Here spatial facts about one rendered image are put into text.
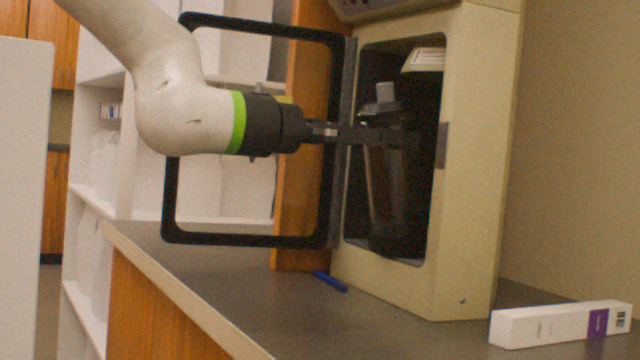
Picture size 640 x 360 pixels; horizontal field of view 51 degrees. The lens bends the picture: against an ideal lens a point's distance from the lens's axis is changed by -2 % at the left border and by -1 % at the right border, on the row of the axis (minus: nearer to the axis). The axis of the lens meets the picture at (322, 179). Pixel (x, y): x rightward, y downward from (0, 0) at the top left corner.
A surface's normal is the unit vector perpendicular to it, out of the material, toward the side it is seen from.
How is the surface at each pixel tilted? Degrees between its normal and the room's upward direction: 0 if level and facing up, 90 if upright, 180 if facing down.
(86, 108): 90
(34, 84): 90
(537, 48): 90
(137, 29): 112
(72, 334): 90
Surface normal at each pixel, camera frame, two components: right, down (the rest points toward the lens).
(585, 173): -0.89, -0.06
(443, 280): 0.46, 0.09
